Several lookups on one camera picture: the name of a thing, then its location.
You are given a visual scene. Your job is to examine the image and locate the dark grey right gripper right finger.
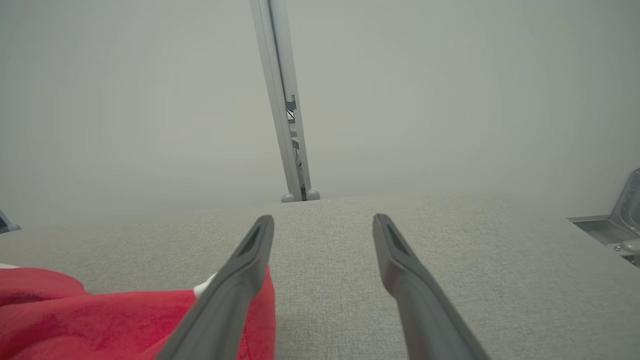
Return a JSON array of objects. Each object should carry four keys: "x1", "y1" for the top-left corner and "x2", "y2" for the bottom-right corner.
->
[{"x1": 372, "y1": 213, "x2": 491, "y2": 360}]

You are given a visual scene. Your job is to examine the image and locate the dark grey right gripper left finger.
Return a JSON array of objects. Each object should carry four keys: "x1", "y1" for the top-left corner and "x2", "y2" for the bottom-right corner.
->
[{"x1": 155, "y1": 215, "x2": 275, "y2": 360}]

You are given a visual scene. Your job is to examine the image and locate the red shorts with white stripe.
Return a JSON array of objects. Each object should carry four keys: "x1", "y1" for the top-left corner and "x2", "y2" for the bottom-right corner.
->
[{"x1": 0, "y1": 263, "x2": 276, "y2": 360}]

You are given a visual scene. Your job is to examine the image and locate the grey partition post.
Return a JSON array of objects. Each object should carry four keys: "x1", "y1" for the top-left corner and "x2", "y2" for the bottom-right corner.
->
[{"x1": 250, "y1": 0, "x2": 321, "y2": 203}]

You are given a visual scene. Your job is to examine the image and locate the grey metal bracket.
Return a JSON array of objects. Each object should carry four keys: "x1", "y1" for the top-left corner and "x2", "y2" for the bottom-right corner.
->
[{"x1": 567, "y1": 169, "x2": 640, "y2": 268}]

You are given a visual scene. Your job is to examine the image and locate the grey partition end frame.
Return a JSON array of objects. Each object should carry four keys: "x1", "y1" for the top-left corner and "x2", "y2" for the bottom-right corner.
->
[{"x1": 0, "y1": 209, "x2": 22, "y2": 234}]

